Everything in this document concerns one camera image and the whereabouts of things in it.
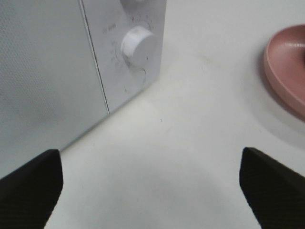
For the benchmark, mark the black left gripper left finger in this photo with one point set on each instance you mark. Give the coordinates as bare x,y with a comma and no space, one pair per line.
29,194

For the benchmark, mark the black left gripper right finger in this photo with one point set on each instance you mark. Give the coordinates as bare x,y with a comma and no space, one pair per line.
274,192

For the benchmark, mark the pink round plate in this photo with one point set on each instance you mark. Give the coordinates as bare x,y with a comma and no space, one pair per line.
284,66

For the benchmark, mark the round white door release button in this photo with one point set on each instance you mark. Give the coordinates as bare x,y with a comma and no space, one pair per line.
136,81

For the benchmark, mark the white timer knob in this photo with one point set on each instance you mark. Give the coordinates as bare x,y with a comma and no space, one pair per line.
138,46

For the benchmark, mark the white microwave oven body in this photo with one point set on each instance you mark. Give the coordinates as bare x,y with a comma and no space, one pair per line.
108,22

